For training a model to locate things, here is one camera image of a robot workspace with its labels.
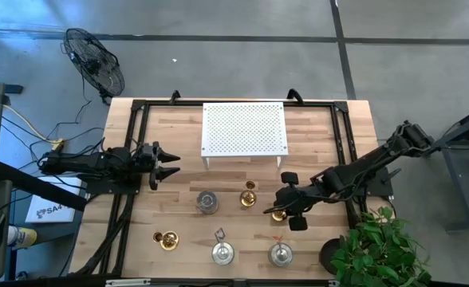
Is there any black diagonal beam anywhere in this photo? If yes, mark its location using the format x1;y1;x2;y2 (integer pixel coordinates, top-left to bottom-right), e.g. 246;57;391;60
0;160;89;213

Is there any yellow and white bottle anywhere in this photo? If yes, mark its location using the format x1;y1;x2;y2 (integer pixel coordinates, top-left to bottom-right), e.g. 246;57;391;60
6;225;39;250

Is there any white perforated metal shelf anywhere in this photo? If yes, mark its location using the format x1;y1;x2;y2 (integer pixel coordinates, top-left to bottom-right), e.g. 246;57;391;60
200;101;290;171

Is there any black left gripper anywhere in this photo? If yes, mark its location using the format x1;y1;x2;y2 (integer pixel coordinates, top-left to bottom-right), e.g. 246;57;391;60
132;140;182;191

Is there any green leafy plant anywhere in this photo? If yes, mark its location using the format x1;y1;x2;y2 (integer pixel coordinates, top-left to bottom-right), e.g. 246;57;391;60
329;206;433;287

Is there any silver bracket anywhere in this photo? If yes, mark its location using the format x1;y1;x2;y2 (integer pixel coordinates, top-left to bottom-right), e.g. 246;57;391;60
104;278;152;287

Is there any yellow cable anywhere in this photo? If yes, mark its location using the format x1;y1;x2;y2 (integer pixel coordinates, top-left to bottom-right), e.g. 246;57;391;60
2;104;62;144

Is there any black fan cable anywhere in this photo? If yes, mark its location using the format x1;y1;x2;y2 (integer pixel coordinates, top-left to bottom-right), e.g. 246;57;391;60
49;75;94;140

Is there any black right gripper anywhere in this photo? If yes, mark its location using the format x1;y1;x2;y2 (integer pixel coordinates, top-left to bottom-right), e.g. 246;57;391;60
262;171;325;233

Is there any silver ribbed tin candle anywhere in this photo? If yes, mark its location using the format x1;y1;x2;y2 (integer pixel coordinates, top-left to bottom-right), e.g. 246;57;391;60
195;190;220;216

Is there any black plant pot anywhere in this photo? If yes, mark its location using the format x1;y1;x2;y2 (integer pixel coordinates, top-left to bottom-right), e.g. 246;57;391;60
318;238;343;276

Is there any black floor fan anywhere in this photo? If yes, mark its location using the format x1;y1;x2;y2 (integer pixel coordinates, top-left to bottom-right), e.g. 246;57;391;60
61;26;126;105

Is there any yellow power plug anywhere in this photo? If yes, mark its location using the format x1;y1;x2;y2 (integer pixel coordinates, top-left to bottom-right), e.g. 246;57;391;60
49;137;66;153

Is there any white cardboard box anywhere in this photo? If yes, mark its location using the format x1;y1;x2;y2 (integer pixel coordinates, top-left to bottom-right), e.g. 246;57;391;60
24;175;84;224

